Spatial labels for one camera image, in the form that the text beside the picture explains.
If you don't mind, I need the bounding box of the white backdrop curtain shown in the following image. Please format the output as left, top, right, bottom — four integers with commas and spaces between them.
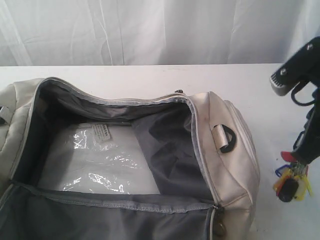
0, 0, 320, 66

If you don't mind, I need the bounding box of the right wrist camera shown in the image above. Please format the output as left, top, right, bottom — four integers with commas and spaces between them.
270, 36, 320, 97

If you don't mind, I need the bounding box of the cream fabric duffel bag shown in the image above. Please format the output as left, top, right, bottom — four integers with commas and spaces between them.
0, 77, 260, 240

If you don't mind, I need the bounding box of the bunch of colourful key tags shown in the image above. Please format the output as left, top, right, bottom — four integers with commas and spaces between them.
272, 151, 313, 203

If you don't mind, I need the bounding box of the clear plastic wrapped package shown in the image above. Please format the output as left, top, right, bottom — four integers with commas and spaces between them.
37, 122, 159, 195

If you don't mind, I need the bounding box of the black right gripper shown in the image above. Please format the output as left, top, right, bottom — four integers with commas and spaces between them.
291, 88, 320, 165

